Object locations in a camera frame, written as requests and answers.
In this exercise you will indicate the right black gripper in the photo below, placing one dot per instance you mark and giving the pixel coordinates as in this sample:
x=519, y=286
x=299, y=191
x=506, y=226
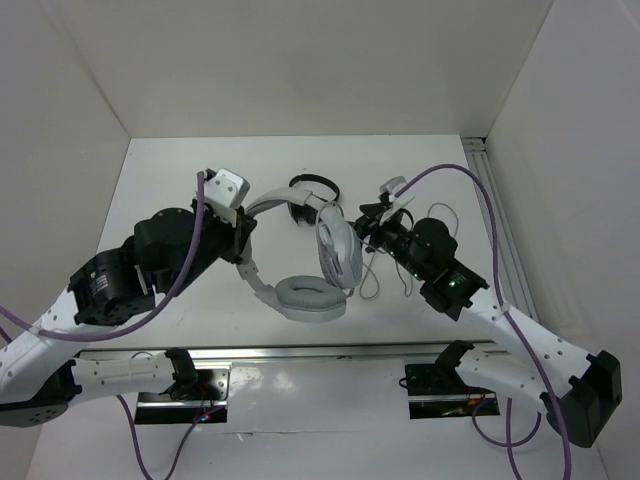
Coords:
x=365, y=225

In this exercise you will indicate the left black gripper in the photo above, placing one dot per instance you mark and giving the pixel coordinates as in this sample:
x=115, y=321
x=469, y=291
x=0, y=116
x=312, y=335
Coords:
x=237, y=236

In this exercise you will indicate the white grey headphones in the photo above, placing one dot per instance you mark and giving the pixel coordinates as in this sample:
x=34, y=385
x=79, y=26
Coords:
x=304, y=298

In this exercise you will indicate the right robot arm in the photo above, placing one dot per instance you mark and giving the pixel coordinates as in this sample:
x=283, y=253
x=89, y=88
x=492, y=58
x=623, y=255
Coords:
x=576, y=390

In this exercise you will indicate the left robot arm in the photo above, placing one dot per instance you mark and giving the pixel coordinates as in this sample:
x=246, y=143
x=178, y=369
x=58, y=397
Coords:
x=41, y=372

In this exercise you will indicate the black headphones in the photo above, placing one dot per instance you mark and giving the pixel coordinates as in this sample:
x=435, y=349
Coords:
x=320, y=186

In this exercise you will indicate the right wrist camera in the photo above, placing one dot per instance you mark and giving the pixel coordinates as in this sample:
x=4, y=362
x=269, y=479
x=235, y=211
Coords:
x=392, y=198

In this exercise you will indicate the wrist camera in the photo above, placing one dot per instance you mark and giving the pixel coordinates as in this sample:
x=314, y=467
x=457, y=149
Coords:
x=219, y=194
x=392, y=198

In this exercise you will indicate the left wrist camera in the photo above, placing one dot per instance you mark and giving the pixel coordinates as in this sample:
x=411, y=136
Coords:
x=219, y=194

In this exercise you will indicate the aluminium front rail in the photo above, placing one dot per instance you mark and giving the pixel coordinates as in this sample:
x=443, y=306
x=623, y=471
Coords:
x=346, y=352

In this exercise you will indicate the aluminium rail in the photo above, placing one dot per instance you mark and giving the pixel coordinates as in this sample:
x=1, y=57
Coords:
x=513, y=280
x=346, y=352

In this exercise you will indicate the aluminium right side rail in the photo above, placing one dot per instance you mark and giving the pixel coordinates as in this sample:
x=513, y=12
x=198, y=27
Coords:
x=513, y=280

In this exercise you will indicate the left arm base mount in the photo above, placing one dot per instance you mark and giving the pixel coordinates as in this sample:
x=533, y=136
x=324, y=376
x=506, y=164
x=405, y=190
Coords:
x=207, y=402

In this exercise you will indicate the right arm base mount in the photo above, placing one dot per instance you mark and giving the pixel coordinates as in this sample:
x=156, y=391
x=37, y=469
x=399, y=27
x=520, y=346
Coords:
x=435, y=393

